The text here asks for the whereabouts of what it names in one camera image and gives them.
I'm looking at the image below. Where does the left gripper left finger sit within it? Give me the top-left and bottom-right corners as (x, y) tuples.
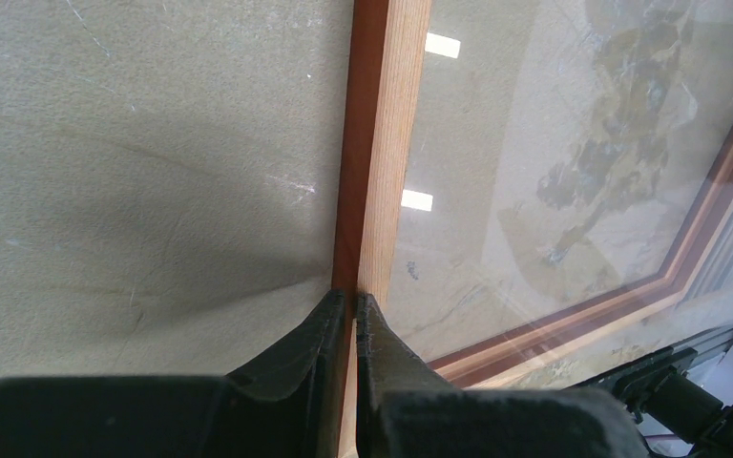
(0, 290), (346, 457)

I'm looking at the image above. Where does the clear acrylic sheet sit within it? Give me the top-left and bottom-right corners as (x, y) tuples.
(386, 1), (733, 361)

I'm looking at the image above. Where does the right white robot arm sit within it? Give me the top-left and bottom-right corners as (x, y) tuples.
(614, 366), (733, 457)

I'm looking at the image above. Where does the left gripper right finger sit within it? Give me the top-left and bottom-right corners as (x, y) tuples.
(356, 294), (647, 457)

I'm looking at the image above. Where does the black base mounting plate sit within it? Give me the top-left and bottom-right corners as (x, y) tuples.
(575, 324), (733, 408)

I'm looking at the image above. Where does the orange wooden picture frame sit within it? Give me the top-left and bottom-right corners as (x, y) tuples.
(330, 0), (733, 458)

